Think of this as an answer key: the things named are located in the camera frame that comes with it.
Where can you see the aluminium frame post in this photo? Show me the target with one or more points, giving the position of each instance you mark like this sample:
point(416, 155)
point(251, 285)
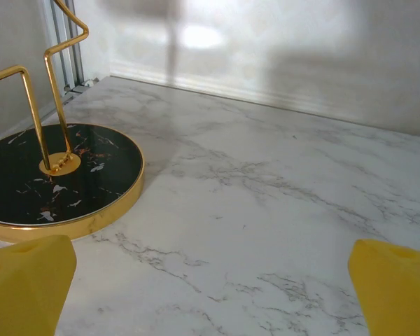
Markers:
point(71, 52)

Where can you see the gold glass rack stand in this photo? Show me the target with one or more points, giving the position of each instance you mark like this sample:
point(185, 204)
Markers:
point(91, 196)

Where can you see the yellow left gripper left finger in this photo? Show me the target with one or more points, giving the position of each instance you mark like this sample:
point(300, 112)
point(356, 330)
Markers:
point(24, 290)

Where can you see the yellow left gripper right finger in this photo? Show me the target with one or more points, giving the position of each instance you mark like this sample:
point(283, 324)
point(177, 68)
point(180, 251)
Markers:
point(399, 294)

